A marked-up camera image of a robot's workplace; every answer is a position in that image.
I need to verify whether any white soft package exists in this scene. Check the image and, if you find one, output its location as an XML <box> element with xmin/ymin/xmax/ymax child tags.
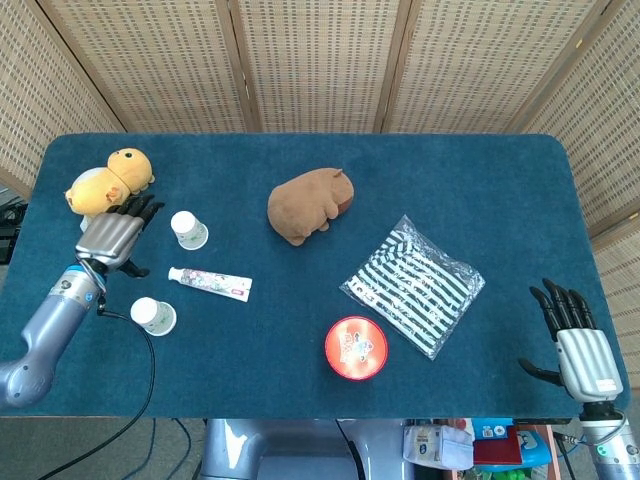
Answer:
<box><xmin>402</xmin><ymin>423</ymin><xmax>475</xmax><ymax>471</ymax></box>

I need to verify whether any brown capybara plush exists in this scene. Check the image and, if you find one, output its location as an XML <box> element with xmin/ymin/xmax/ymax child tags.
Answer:
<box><xmin>266</xmin><ymin>168</ymin><xmax>355</xmax><ymax>247</ymax></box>

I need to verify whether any dark red book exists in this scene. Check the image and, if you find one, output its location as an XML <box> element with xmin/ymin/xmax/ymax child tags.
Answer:
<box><xmin>472</xmin><ymin>425</ymin><xmax>524</xmax><ymax>466</ymax></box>

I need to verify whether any woven bamboo folding screen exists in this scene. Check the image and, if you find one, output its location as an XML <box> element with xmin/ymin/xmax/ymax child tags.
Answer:
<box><xmin>0</xmin><ymin>0</ymin><xmax>640</xmax><ymax>401</ymax></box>

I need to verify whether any blue felt table cover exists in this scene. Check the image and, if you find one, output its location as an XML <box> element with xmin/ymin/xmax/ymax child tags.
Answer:
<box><xmin>0</xmin><ymin>132</ymin><xmax>632</xmax><ymax>420</ymax></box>

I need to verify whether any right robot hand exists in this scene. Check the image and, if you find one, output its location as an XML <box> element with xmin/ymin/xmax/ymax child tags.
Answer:
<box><xmin>518</xmin><ymin>278</ymin><xmax>625</xmax><ymax>401</ymax></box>

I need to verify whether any floral toothpaste tube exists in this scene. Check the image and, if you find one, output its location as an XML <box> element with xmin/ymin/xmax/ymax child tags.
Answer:
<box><xmin>167</xmin><ymin>266</ymin><xmax>254</xmax><ymax>303</ymax></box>

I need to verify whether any grey robot torso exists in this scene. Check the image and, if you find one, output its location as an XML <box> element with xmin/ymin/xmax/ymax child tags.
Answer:
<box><xmin>199</xmin><ymin>418</ymin><xmax>416</xmax><ymax>480</ymax></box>

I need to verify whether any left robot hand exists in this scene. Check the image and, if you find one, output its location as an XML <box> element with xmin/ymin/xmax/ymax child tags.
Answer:
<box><xmin>74</xmin><ymin>194</ymin><xmax>165</xmax><ymax>279</ymax></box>

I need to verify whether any yellow plush toy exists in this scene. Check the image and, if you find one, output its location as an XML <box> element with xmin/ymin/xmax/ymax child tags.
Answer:
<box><xmin>63</xmin><ymin>147</ymin><xmax>156</xmax><ymax>234</ymax></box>

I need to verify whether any black torso cable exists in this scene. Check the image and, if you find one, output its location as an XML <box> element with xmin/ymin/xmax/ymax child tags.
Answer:
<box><xmin>333</xmin><ymin>418</ymin><xmax>369</xmax><ymax>480</ymax></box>

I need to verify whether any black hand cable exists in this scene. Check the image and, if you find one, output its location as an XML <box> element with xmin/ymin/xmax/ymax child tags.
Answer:
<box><xmin>37</xmin><ymin>292</ymin><xmax>157</xmax><ymax>480</ymax></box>

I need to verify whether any blue floor cable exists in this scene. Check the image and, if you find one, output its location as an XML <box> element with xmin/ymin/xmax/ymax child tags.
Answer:
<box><xmin>134</xmin><ymin>418</ymin><xmax>206</xmax><ymax>474</ymax></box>

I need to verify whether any blue box with sticker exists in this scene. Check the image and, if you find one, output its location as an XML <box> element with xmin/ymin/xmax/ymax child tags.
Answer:
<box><xmin>472</xmin><ymin>418</ymin><xmax>517</xmax><ymax>441</ymax></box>

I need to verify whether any black equipment box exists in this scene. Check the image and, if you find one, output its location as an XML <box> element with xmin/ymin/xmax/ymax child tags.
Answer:
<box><xmin>0</xmin><ymin>197</ymin><xmax>29</xmax><ymax>266</ymax></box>

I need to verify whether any striped shirt in plastic bag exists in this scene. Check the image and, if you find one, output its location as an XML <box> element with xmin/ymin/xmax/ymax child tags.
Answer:
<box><xmin>339</xmin><ymin>214</ymin><xmax>487</xmax><ymax>361</ymax></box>

